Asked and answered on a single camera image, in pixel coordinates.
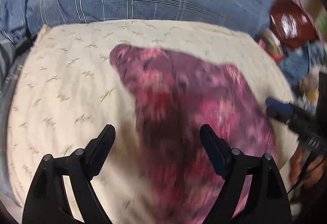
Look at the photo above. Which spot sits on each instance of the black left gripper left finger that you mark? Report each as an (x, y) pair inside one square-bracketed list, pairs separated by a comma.
[(47, 201)]

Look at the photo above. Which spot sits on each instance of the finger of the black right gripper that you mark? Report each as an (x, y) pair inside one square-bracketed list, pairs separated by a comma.
[(279, 115), (286, 107)]

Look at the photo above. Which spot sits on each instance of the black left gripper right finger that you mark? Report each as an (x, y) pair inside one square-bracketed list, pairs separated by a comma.
[(253, 189)]

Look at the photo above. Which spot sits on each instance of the purple floral shirt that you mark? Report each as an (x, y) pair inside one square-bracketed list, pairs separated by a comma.
[(175, 94)]

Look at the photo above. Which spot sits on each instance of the person's right hand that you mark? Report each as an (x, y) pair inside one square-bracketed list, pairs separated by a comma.
[(314, 171)]

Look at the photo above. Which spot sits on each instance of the dark red plastic bag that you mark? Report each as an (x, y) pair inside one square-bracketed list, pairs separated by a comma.
[(291, 25)]

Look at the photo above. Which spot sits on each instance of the cream leaf-print blanket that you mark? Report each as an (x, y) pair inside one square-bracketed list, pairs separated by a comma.
[(67, 91)]

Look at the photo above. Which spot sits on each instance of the blue denim jeans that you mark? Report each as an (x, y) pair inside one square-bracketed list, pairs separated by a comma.
[(298, 64)]

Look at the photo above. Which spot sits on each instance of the clear plastic bag with items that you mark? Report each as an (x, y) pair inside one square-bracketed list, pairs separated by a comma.
[(309, 93)]

